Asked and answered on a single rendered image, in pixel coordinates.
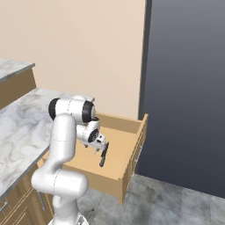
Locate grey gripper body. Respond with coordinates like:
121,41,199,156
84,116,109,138
100,142,111,161

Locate open wooden drawer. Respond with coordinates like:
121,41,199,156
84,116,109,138
43,112,149,205

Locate wooden base cupboard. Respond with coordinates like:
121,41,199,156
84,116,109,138
0,156,55,225

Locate dark grey tall fridge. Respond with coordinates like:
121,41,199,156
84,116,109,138
136,0,225,200

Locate raised wooden cabinet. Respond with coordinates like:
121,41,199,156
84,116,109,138
0,68,38,111

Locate silver drawer handle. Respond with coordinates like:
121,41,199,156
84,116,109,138
133,142,144,178

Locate silver cupboard handle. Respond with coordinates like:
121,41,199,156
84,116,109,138
0,200,10,213
37,190,47,212

